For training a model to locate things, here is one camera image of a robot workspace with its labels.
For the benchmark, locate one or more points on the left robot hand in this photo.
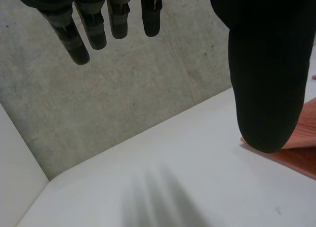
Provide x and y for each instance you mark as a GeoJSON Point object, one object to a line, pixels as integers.
{"type": "Point", "coordinates": [269, 76]}

